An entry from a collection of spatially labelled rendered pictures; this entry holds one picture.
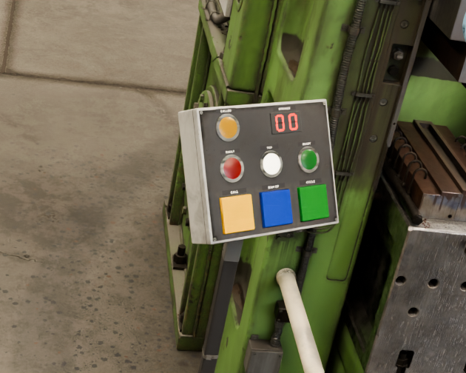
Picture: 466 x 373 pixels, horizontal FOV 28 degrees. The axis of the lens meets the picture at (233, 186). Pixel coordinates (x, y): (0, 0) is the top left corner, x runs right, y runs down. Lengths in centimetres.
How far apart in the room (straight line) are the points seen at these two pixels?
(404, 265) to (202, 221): 61
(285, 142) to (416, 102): 79
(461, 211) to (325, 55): 51
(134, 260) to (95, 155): 89
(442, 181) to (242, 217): 63
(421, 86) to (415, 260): 61
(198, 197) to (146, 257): 172
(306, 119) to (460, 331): 76
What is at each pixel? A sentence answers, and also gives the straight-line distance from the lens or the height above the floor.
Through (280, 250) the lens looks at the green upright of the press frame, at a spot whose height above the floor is 70.
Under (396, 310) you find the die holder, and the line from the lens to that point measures 239.
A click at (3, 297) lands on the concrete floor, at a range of 333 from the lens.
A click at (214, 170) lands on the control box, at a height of 109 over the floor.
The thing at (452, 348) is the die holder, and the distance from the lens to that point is 251.
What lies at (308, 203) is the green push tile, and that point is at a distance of 203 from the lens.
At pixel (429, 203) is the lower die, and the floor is 95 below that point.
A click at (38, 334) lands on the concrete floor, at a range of 317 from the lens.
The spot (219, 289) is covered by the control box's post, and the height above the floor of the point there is 72.
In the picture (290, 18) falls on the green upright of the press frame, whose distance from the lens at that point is 258.
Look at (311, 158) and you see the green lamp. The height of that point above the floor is 109.
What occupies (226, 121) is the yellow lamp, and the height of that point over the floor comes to 117.
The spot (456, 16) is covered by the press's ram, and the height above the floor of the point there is 142.
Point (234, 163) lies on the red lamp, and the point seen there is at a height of 110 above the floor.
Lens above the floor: 192
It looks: 27 degrees down
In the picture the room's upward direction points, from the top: 11 degrees clockwise
